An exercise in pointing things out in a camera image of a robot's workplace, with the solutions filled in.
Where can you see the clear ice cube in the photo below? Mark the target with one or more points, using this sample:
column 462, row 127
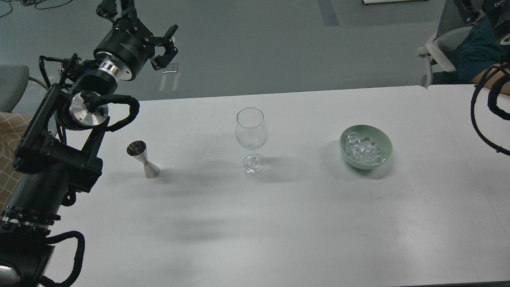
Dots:
column 363, row 150

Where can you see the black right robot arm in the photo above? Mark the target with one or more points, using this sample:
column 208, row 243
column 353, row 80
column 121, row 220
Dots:
column 492, row 100

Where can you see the clear wine glass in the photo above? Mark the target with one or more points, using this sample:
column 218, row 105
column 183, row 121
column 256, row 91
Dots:
column 251, row 133

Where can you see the brown checked cushion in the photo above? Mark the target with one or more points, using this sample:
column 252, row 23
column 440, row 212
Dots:
column 12, row 128

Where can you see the green bowl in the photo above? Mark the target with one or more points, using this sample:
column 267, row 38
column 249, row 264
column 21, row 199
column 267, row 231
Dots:
column 376, row 135

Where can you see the grey white chair right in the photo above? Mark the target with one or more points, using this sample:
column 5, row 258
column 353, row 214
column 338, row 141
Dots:
column 456, row 20

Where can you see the steel double jigger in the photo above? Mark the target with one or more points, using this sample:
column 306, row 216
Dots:
column 138, row 150

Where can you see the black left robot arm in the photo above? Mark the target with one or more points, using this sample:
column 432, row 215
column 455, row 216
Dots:
column 57, row 155

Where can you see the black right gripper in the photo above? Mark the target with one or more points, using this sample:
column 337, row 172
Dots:
column 498, row 14

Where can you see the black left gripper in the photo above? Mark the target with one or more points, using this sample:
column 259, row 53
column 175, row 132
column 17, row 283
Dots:
column 129, row 43

